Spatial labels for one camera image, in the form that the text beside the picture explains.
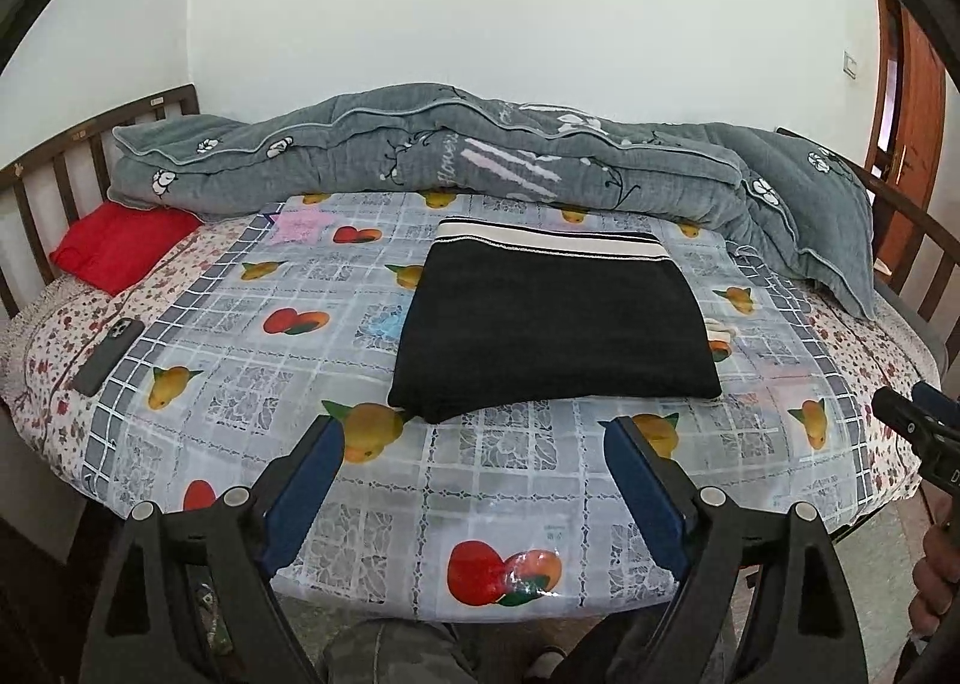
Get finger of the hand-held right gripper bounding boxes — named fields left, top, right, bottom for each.
left=871, top=385, right=940, bottom=446
left=910, top=379, right=960, bottom=431

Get black pants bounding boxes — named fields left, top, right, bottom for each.
left=388, top=217, right=724, bottom=425

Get red cloth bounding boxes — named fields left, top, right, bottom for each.
left=49, top=202, right=204, bottom=297

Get wooden bed frame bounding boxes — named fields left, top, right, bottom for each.
left=0, top=84, right=960, bottom=565

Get dark smartphone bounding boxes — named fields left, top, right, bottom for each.
left=74, top=317, right=146, bottom=398

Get person's camouflage trouser leg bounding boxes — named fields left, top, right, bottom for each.
left=320, top=617, right=482, bottom=684

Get person's shoe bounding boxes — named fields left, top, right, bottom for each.
left=522, top=644, right=566, bottom=683

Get fruit-print plastic bed cover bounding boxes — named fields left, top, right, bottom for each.
left=81, top=189, right=929, bottom=614

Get wooden door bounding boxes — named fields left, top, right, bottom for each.
left=862, top=0, right=950, bottom=274

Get person's right hand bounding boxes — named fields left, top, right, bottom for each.
left=908, top=515, right=960, bottom=637

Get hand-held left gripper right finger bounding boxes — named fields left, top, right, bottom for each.
left=551, top=416, right=871, bottom=684

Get floral bedsheet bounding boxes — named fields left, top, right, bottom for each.
left=0, top=204, right=950, bottom=529

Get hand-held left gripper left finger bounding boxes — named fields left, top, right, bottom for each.
left=81, top=416, right=347, bottom=684

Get grey flower-print quilt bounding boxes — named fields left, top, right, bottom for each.
left=107, top=82, right=879, bottom=322

